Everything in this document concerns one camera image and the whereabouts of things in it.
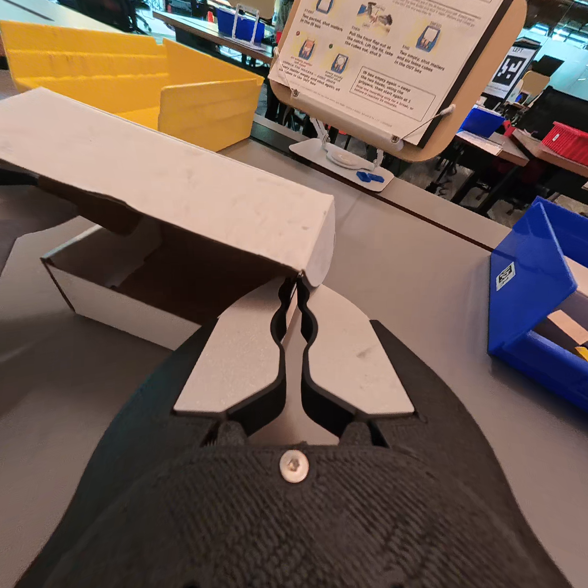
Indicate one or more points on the blue clips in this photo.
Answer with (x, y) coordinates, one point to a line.
(369, 176)

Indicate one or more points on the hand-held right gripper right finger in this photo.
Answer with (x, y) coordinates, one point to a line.
(358, 367)

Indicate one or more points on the tan sheet board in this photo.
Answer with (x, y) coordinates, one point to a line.
(459, 138)

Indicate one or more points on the red plastic bin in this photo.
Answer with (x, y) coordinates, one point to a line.
(567, 142)

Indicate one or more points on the printed instruction sheet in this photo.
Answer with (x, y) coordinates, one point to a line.
(367, 69)

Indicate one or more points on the yellow plastic bin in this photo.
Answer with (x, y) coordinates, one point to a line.
(206, 115)

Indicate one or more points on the background grey table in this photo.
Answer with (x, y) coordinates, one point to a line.
(197, 25)

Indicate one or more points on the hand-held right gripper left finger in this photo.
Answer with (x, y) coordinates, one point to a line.
(234, 363)

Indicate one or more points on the black and white tag sign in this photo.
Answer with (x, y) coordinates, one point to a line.
(514, 69)

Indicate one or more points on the blue plastic bin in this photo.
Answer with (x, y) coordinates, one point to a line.
(528, 257)
(482, 121)
(229, 23)

